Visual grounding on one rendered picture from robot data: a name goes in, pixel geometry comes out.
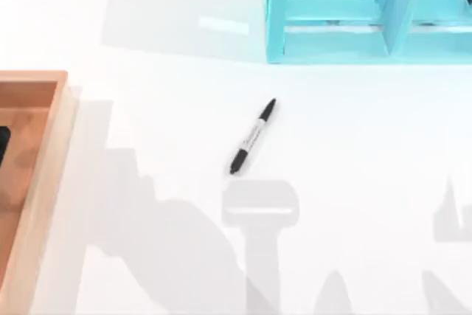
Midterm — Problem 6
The black and white marker pen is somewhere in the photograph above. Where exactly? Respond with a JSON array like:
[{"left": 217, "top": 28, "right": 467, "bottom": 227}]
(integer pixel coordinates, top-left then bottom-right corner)
[{"left": 229, "top": 97, "right": 277, "bottom": 176}]

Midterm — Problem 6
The light blue rack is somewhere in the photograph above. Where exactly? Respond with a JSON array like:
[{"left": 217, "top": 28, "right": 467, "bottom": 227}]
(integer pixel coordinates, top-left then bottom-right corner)
[{"left": 264, "top": 0, "right": 472, "bottom": 66}]

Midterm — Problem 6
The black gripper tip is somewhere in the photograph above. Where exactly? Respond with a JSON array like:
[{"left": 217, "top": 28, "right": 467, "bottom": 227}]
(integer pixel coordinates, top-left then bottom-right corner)
[{"left": 0, "top": 125, "right": 13, "bottom": 168}]

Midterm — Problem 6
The shallow salmon-coloured box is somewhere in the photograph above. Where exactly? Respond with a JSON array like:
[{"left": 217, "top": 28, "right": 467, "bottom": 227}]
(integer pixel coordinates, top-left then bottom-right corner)
[{"left": 0, "top": 70, "right": 79, "bottom": 315}]

